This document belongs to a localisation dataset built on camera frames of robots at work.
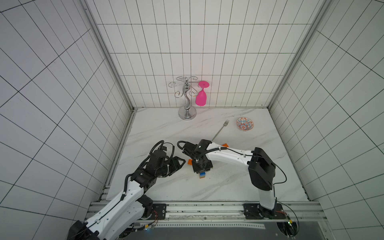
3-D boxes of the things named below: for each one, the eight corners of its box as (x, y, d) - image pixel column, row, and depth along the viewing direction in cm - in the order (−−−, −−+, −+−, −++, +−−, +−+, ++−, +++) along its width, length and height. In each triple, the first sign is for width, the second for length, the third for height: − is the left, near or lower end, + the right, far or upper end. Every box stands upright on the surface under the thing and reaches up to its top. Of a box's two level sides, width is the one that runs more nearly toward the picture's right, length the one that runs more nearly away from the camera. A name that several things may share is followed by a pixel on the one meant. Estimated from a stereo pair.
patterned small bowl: (237, 131, 107) (238, 127, 103) (234, 120, 113) (236, 117, 110) (253, 131, 107) (255, 127, 103) (250, 120, 113) (251, 117, 110)
